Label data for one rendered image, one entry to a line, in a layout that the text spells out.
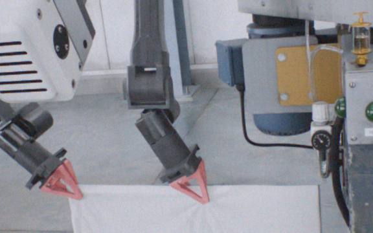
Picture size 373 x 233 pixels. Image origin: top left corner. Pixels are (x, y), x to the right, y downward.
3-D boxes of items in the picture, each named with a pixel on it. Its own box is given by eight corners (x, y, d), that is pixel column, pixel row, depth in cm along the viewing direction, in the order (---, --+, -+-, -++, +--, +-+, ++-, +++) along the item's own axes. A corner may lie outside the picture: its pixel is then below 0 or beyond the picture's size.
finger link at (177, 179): (225, 184, 110) (199, 145, 109) (219, 200, 104) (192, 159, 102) (196, 199, 113) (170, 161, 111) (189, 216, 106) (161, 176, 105)
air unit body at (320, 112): (313, 188, 104) (309, 108, 100) (313, 178, 108) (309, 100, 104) (338, 188, 103) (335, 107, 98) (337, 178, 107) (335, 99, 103)
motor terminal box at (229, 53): (230, 99, 123) (225, 46, 119) (218, 88, 132) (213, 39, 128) (266, 93, 124) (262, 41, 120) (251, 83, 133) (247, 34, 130)
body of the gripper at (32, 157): (70, 151, 117) (43, 129, 117) (46, 171, 108) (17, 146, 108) (54, 172, 120) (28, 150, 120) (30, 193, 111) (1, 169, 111)
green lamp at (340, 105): (334, 122, 75) (333, 100, 74) (334, 114, 78) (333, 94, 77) (354, 121, 75) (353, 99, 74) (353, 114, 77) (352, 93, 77)
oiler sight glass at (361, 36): (352, 52, 78) (351, 27, 77) (351, 48, 81) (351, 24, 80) (372, 51, 78) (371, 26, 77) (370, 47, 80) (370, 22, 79)
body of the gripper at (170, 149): (202, 150, 110) (180, 118, 109) (192, 171, 100) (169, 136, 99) (175, 165, 112) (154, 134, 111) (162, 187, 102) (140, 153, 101)
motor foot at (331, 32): (298, 68, 125) (296, 29, 123) (301, 57, 136) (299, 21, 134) (342, 65, 123) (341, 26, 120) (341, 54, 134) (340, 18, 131)
